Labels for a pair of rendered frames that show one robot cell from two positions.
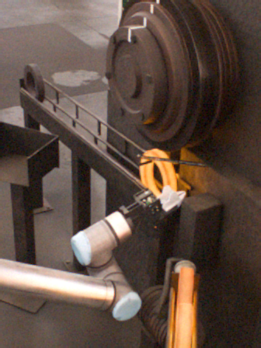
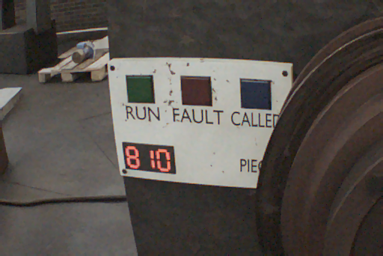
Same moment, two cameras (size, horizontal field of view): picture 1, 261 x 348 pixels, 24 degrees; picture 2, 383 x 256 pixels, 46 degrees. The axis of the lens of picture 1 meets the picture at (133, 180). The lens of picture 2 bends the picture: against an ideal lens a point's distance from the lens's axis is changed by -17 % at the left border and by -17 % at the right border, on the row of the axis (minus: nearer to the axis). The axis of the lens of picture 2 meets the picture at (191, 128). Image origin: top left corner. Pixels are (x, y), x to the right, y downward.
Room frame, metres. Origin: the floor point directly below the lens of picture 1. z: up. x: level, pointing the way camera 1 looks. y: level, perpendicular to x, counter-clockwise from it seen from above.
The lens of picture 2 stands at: (1.56, 0.45, 1.43)
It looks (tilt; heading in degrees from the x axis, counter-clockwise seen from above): 23 degrees down; 320
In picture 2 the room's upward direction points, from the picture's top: 4 degrees counter-clockwise
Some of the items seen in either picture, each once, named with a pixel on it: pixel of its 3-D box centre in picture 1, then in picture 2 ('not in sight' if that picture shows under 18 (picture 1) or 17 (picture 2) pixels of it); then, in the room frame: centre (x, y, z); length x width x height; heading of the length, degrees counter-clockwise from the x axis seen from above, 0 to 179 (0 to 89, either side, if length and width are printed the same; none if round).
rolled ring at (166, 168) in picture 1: (158, 178); not in sight; (1.72, -0.08, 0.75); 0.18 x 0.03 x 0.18; 29
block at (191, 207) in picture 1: (199, 233); not in sight; (1.52, -0.20, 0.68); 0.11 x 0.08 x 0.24; 121
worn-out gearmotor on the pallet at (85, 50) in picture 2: not in sight; (87, 49); (6.06, -2.04, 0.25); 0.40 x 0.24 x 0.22; 121
